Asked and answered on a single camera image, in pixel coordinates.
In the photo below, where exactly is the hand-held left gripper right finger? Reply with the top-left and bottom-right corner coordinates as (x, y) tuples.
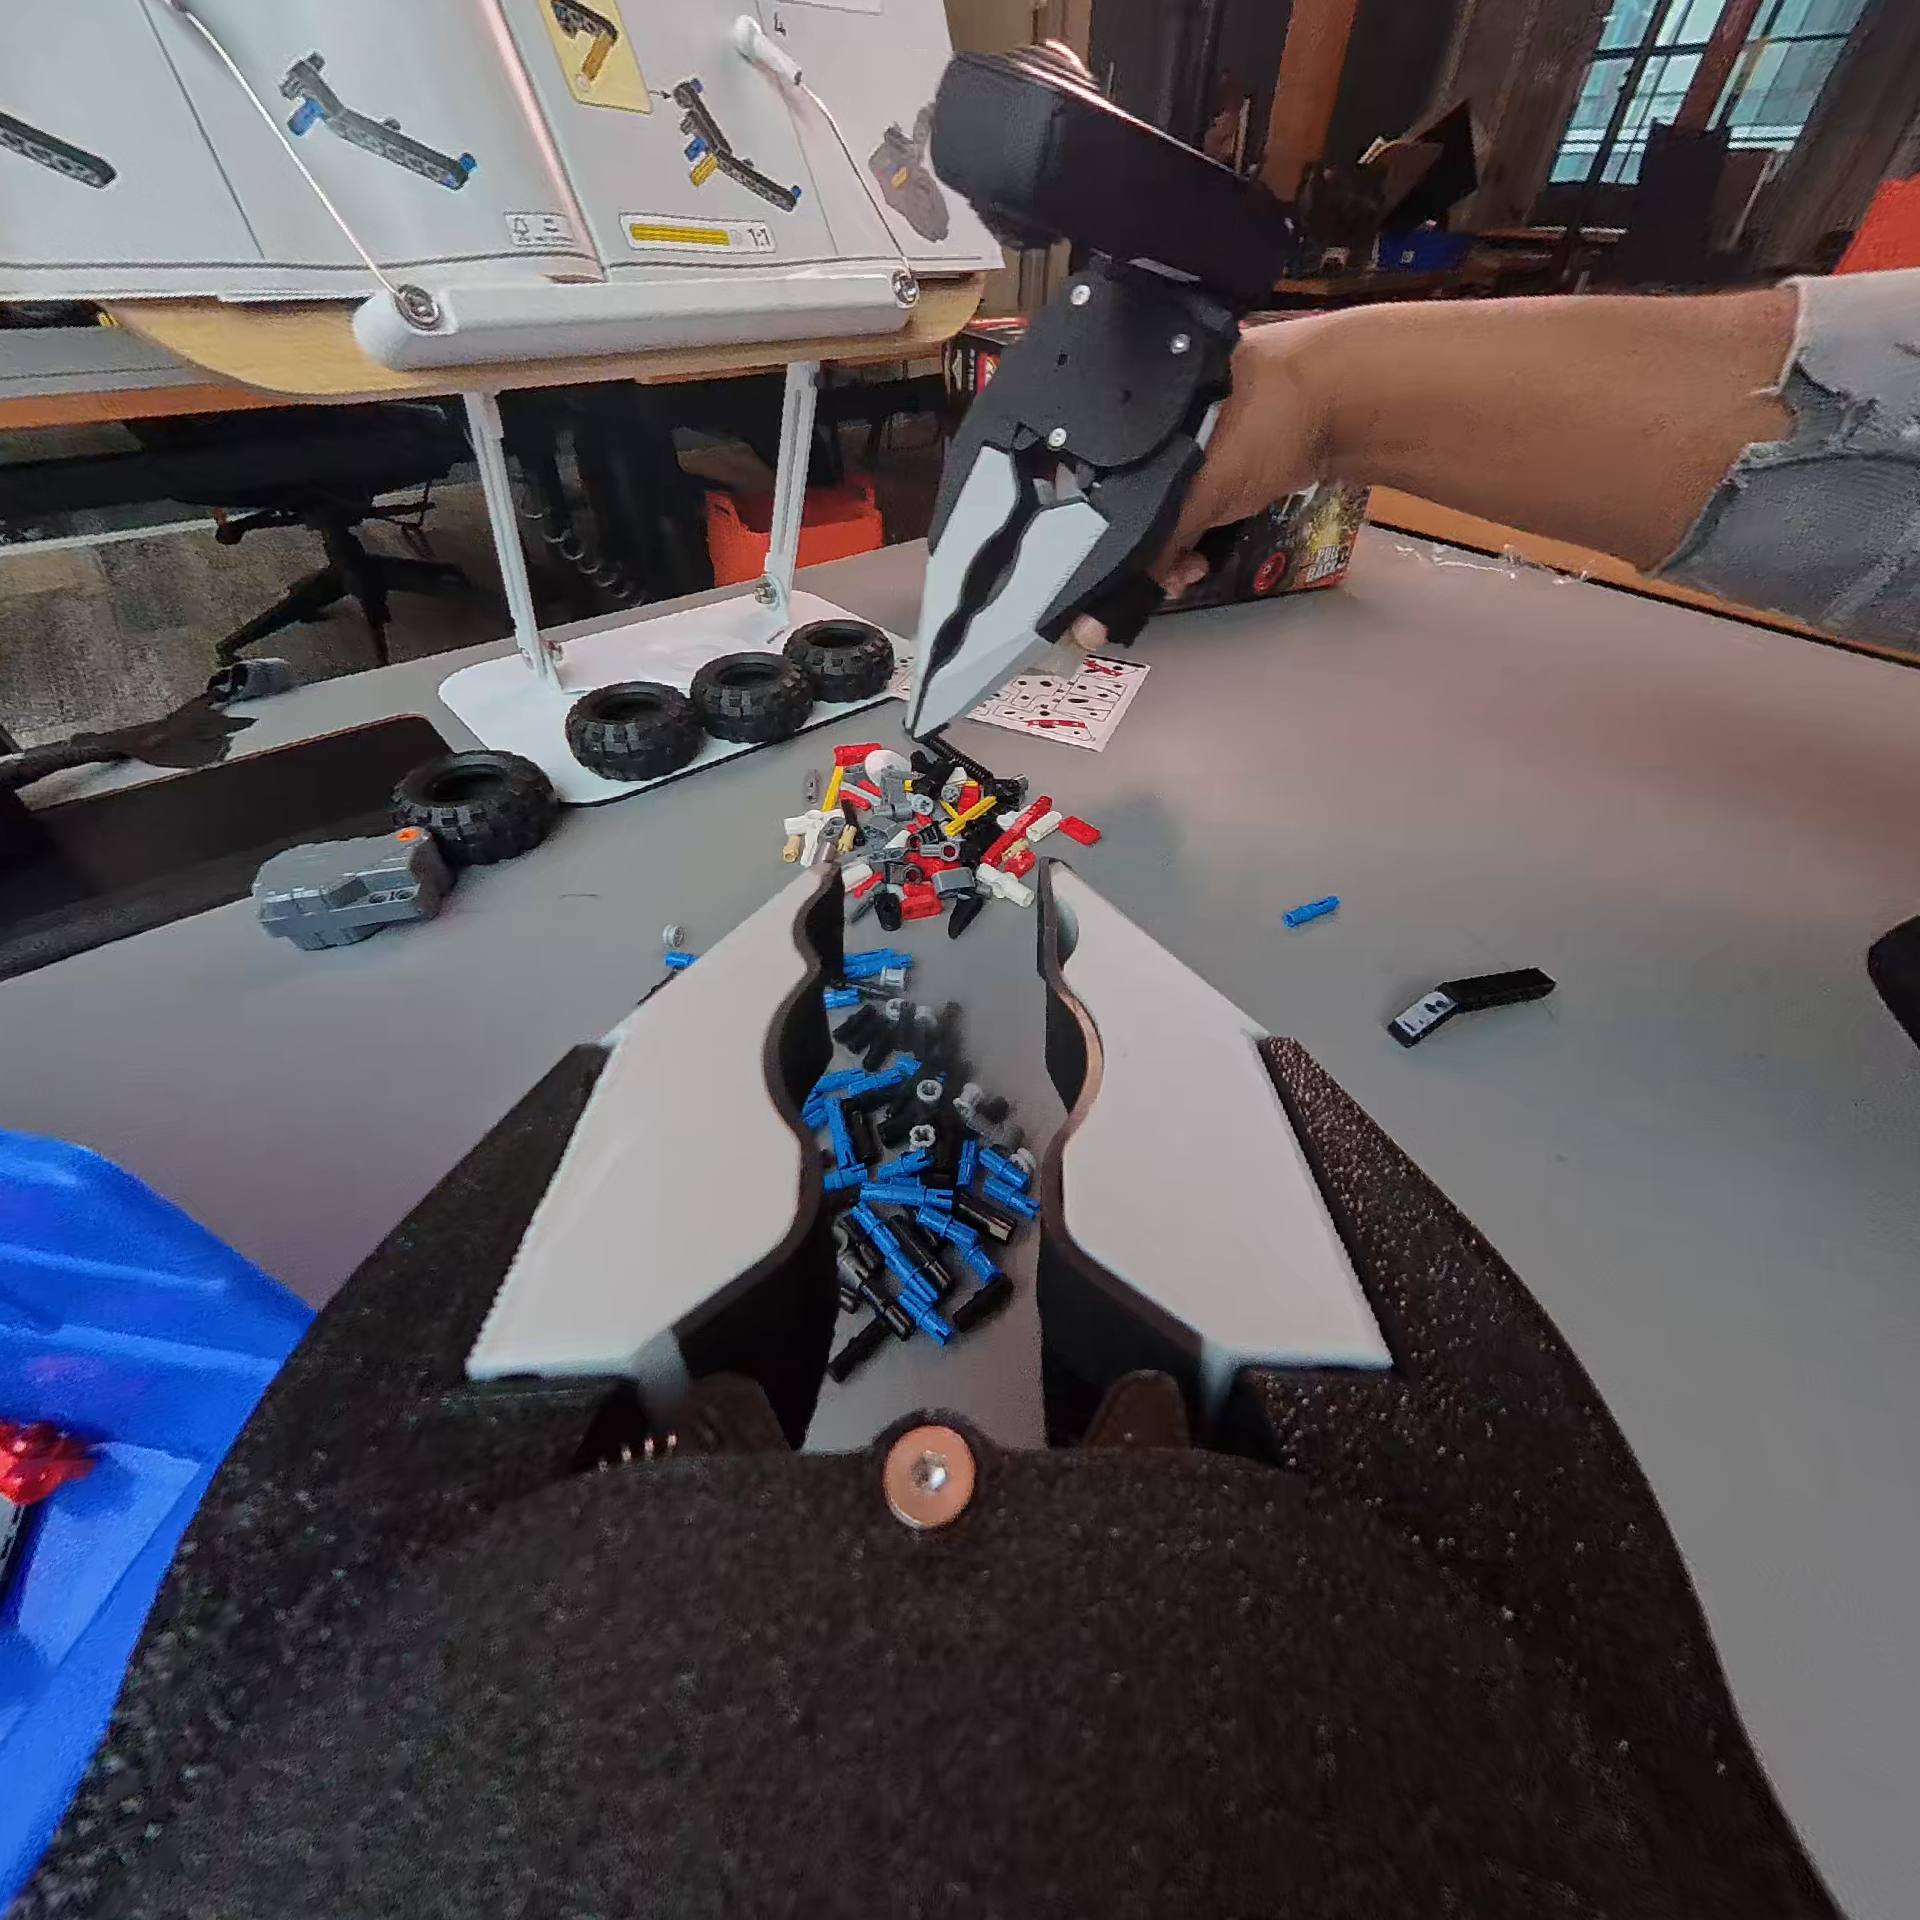
(1031, 860), (1396, 1454)

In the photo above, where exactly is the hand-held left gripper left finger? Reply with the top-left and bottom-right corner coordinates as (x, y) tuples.
(465, 864), (845, 1454)

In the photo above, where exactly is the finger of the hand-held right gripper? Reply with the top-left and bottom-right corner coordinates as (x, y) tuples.
(918, 496), (1121, 740)
(907, 440), (1033, 740)

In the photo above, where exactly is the pile of mixed toy bricks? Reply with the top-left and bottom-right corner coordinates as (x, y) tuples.
(780, 737), (1105, 940)

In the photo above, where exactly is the person's right forearm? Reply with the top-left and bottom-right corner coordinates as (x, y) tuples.
(1327, 270), (1920, 662)

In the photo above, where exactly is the grey desk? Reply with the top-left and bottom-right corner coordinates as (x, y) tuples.
(0, 516), (1920, 1920)

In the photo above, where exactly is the person's right hand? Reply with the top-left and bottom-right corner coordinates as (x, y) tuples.
(1071, 310), (1353, 648)

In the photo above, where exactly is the sticker sheet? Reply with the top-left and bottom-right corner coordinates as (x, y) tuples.
(895, 652), (1153, 751)

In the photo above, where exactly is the orange box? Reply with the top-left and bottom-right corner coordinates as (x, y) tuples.
(705, 479), (883, 589)

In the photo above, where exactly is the black toy tire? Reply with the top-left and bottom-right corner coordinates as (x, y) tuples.
(394, 750), (559, 867)
(691, 648), (815, 744)
(785, 616), (895, 703)
(564, 681), (706, 781)

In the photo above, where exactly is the toy set cardboard box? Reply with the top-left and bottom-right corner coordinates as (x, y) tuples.
(942, 310), (1373, 615)

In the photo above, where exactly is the pile of blue black pins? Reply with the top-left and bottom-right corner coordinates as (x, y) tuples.
(799, 949), (1039, 1382)

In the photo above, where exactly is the background work table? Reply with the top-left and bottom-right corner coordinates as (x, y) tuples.
(1275, 223), (1622, 297)

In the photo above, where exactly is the black toy beam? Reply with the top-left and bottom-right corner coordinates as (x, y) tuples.
(1388, 967), (1556, 1049)

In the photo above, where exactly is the white book stand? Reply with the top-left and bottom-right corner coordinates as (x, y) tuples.
(95, 0), (991, 812)

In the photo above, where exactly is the grey toy motor block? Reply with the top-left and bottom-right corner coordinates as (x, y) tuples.
(252, 827), (454, 951)

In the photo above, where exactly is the blue plastic bin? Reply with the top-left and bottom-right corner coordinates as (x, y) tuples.
(0, 1128), (317, 1905)

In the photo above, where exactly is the black office chair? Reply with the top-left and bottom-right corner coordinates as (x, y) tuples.
(134, 404), (467, 662)

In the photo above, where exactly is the window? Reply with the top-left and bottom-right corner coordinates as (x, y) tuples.
(1546, 0), (1876, 190)

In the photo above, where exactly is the red toy part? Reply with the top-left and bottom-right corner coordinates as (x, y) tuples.
(0, 1416), (92, 1501)

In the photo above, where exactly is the building instruction booklet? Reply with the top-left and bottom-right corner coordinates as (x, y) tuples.
(0, 0), (999, 301)

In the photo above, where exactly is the black corrugated cable conduit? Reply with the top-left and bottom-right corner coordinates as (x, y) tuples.
(516, 433), (625, 600)

